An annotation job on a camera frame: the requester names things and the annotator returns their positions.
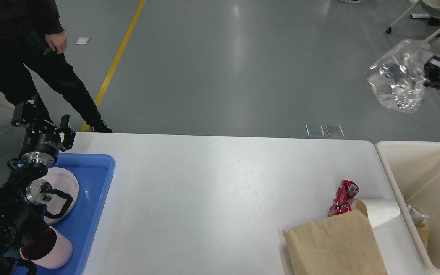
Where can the pink plate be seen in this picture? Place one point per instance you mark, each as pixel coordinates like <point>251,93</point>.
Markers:
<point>54,176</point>

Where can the right floor outlet cover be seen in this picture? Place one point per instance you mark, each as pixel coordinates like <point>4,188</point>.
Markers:
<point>334,130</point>

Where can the white paper cup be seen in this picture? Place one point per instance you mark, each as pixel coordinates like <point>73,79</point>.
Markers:
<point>378,211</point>

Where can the yellow plate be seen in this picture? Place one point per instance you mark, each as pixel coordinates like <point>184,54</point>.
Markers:
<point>72,188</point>

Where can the pink mug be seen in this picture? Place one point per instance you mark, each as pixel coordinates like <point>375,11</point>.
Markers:
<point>51,250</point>

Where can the aluminium foil container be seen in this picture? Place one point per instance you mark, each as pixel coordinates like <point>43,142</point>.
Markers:
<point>397,78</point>

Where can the left floor outlet cover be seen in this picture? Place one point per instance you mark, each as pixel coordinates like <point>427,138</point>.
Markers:
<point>315,130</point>

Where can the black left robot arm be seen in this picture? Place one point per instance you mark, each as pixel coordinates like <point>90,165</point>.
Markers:
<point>23,202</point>

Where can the person in black clothes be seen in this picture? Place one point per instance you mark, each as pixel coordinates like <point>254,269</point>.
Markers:
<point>33,39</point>

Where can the brown paper bag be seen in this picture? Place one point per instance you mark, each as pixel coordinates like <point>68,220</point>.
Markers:
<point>343,244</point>

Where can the white rolling chair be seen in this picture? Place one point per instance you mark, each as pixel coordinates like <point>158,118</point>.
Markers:
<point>421,9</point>

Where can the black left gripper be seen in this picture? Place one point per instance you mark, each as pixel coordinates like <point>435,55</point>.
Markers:
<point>39,147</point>

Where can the brown paper ball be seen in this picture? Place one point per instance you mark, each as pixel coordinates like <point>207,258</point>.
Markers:
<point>423,232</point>

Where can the beige plastic bin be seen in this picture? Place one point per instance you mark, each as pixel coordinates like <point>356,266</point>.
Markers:
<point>413,171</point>

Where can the rectangular aluminium foil tray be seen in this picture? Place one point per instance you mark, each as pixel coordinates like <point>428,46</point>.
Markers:
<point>416,215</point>

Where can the crushed red can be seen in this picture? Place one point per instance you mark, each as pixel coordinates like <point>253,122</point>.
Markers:
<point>347,190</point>

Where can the blue plastic tray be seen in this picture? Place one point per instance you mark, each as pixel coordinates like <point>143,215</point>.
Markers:
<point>94,175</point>

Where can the floor outlet cover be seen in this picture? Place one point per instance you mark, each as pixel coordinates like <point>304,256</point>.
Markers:
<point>315,130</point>
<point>334,130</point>

